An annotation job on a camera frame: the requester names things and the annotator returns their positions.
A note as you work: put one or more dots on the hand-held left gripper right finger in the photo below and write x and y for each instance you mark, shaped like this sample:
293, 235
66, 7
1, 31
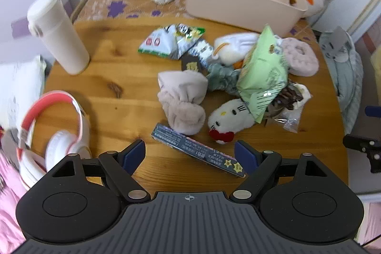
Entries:
245, 155

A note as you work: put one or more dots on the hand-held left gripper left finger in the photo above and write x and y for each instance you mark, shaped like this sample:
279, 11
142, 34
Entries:
134, 154

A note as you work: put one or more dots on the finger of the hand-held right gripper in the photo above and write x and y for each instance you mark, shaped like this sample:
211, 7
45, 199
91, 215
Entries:
360, 144
373, 111

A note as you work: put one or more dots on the white cat plush red bow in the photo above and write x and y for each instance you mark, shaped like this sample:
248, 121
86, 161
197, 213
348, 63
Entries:
229, 117

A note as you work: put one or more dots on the clear packet dark snack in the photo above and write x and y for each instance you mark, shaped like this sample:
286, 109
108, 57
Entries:
293, 111

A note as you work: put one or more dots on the green plaid scrunchie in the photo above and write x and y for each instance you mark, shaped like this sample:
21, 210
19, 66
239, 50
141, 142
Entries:
221, 78

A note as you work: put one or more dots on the light green snack bag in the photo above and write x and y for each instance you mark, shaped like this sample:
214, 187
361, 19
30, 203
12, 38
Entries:
263, 69

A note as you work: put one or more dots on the wooden desktop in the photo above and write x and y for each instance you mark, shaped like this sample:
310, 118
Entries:
119, 123

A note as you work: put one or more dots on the dark blue long box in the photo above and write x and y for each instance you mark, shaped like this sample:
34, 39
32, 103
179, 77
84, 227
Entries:
190, 147

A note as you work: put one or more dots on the pink white headphones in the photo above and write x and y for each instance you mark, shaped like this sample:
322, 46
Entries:
68, 144

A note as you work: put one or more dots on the grey phone stand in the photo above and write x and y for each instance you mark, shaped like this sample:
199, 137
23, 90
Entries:
339, 39

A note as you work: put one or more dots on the pink donut plush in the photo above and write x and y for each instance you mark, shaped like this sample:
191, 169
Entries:
303, 62

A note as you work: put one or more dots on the black small packet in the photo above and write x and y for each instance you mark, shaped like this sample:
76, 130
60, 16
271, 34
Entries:
192, 65

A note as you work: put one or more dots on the white duck plush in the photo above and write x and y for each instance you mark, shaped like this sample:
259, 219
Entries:
235, 47

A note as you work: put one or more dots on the blue white small packet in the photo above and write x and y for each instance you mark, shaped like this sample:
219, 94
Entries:
204, 50

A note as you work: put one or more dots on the green white snack packet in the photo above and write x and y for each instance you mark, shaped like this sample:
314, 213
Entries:
163, 42

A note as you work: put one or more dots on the pink blanket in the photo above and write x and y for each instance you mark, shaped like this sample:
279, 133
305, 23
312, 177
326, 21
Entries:
12, 200

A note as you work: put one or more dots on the white pillow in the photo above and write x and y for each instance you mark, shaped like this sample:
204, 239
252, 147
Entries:
18, 87

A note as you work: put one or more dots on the white tumbler bottle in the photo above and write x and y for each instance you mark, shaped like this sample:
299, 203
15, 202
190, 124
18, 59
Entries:
62, 33

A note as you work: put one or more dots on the purple floral table mat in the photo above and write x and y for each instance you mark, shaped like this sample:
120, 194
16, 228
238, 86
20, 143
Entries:
113, 4

